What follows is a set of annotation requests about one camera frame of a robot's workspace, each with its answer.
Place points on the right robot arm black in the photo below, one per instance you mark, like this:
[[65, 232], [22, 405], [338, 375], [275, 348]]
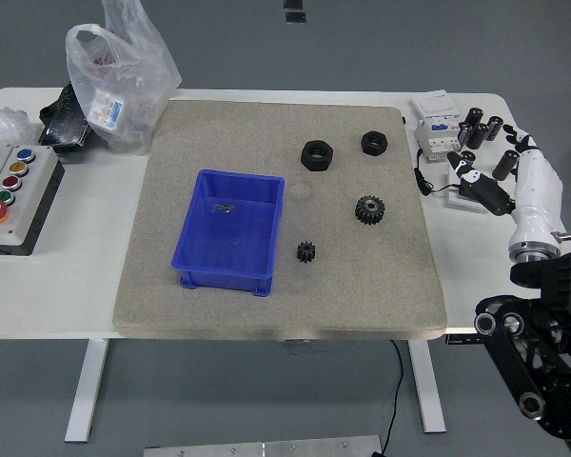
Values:
[[559, 285]]

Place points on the white table leg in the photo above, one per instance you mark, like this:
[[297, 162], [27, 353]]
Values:
[[426, 385], [88, 390]]

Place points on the black power adapter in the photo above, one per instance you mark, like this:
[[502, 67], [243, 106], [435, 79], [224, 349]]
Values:
[[462, 191]]

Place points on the small black hex nut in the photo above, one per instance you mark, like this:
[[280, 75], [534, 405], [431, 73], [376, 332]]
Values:
[[374, 144]]

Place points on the black cylindrical capacitor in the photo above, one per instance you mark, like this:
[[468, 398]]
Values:
[[474, 116], [463, 134], [506, 165], [468, 156], [494, 128], [477, 136]]

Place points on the grey push-button control box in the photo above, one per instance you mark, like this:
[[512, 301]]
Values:
[[24, 209]]

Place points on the crumpled clear plastic wrap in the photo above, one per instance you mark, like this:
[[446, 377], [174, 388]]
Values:
[[5, 125]]

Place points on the black glossy case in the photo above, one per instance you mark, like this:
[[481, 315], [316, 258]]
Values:
[[64, 126]]

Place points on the white circuit breaker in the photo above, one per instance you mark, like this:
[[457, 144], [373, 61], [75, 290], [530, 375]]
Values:
[[435, 126]]

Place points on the small clear packet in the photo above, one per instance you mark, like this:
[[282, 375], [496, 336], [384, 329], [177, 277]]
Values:
[[223, 208]]

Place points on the large black hex nut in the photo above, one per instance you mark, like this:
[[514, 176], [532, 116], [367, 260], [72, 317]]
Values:
[[316, 156]]

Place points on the white square plate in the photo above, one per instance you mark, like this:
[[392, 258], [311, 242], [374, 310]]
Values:
[[457, 203]]

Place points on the grey-brown mat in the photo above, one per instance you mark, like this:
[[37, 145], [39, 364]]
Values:
[[266, 133]]

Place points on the clear plastic bag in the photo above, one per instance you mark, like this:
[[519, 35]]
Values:
[[124, 71]]

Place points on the white blue printed carton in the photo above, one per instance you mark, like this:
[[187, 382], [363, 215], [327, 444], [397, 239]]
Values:
[[105, 112]]

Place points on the black floor socket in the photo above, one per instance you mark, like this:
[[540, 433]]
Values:
[[296, 17], [293, 4]]

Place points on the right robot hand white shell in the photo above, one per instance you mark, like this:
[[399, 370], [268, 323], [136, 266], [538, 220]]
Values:
[[537, 190]]

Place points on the small black gear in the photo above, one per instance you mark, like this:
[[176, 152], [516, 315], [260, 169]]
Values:
[[307, 251]]

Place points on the blue plastic box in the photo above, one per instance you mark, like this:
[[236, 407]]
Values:
[[228, 238]]

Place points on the large black gear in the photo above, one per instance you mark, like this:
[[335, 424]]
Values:
[[370, 211]]

